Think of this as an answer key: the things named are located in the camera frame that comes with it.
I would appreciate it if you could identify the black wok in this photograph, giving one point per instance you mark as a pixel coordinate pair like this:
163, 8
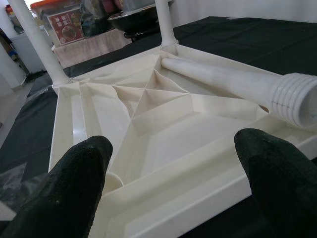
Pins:
133, 21

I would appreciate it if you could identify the clear storage box orange lid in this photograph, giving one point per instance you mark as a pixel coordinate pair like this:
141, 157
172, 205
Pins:
40, 5

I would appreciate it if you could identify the white plastic table top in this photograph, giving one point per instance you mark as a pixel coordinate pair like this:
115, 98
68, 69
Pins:
173, 161

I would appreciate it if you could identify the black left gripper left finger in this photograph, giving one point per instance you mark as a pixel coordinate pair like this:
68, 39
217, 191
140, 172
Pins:
62, 193

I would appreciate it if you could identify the beige towel table cover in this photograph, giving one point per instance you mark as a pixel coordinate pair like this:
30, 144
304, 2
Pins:
94, 47

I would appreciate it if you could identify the white plastic table leg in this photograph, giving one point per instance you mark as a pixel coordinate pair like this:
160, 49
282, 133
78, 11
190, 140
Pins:
37, 37
223, 81
164, 22

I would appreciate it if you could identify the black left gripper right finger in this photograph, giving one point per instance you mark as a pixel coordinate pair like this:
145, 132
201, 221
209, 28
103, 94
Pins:
284, 188

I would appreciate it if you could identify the black tablecloth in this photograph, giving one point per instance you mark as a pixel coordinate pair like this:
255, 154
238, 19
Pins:
247, 44

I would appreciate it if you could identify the black bag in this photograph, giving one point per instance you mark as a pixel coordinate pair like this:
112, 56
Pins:
96, 17

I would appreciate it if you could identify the black round stool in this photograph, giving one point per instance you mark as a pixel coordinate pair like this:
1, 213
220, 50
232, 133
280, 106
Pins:
141, 34

